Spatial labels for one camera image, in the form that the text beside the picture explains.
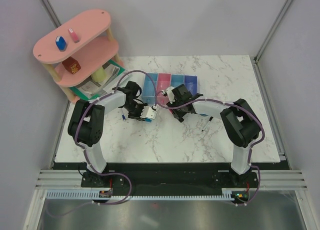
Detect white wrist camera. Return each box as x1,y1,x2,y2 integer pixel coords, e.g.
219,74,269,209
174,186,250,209
140,105,157,120
162,86,175,103

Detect pink three-tier wooden shelf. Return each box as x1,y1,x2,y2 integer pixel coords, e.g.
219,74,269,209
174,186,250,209
33,9,123,103

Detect purple cable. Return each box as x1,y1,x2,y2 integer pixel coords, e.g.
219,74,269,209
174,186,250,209
159,90,265,207
44,70,159,218

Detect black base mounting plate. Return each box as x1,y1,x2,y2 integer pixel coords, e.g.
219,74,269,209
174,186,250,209
81,163,258,197

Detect pale yellow cylinder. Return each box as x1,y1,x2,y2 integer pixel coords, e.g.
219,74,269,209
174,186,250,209
91,67,106,83

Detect right white cable duct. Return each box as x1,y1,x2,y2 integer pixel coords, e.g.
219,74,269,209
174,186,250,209
221,189,235,201

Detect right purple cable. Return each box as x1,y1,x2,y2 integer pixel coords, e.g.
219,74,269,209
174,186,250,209
159,90,265,207

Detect purple blue bin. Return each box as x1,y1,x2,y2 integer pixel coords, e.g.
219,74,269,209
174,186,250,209
184,75,198,95

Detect light blue left bin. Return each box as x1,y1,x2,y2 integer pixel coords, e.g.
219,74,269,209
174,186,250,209
141,76,156,105

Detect left white cable duct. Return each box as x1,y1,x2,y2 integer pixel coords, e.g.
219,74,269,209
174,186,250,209
46,189,113,200

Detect white cable duct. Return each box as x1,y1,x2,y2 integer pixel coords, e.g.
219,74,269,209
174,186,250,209
221,189,235,201
46,189,113,200

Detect light blue bin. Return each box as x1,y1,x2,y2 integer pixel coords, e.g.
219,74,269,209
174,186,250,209
141,76,156,105
170,74,185,87

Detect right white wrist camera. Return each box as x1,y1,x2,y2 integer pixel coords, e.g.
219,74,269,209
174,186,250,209
162,86,175,103

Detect pink bin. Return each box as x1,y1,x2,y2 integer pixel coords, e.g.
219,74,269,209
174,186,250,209
156,73,172,106

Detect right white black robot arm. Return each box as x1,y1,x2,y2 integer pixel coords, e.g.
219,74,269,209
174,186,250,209
162,84,265,187

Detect green spiral notebook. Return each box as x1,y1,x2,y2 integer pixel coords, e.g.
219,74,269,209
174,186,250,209
70,60,128,101

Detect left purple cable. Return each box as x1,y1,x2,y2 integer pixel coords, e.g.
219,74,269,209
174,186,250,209
44,70,159,218

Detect pink white eraser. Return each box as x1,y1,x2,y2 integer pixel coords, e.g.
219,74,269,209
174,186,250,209
68,28,80,43

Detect red brown patterned box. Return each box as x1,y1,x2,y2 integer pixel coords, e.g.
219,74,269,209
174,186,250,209
62,57,81,74

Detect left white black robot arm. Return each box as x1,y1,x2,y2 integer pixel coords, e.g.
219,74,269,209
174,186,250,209
67,81,148,188

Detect light blue middle bin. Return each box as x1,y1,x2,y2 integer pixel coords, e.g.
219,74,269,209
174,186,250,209
170,74,185,87

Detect black marker pen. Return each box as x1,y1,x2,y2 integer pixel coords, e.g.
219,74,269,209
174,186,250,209
201,116,213,132

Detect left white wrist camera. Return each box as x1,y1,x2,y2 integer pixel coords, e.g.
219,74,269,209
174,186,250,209
140,105,157,120

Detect blue white eraser block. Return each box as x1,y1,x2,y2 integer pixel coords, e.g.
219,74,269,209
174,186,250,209
55,36,67,51

